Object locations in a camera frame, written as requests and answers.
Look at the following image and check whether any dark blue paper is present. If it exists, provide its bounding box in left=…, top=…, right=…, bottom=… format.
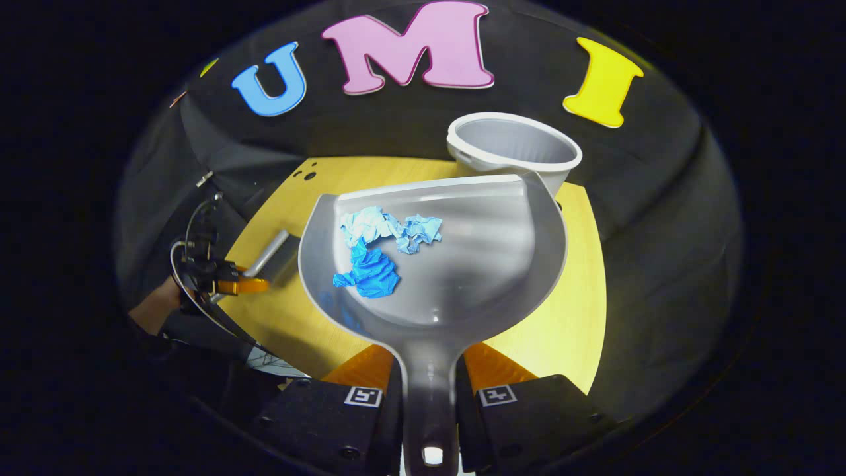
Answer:
left=332, top=239, right=402, bottom=299

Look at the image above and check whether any small grey broom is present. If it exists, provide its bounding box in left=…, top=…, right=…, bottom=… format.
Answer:
left=245, top=229, right=302, bottom=289

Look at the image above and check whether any yellow wooden desktop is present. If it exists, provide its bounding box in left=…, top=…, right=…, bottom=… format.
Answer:
left=218, top=156, right=607, bottom=395

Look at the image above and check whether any grey dustpan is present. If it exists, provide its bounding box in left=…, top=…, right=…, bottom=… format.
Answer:
left=297, top=173, right=569, bottom=476

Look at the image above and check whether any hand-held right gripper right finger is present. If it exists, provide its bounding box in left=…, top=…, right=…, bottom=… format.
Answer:
left=455, top=342, right=619, bottom=474

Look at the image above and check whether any white ribbed garbage bin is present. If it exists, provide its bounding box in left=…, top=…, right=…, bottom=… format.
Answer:
left=446, top=112, right=584, bottom=199

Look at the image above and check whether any light blue paper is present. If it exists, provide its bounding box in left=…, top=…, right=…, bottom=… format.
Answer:
left=340, top=206, right=443, bottom=255

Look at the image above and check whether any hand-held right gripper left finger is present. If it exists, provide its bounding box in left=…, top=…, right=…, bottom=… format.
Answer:
left=254, top=344, right=404, bottom=474

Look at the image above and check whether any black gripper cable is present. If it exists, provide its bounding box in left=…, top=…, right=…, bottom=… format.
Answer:
left=169, top=239, right=265, bottom=352

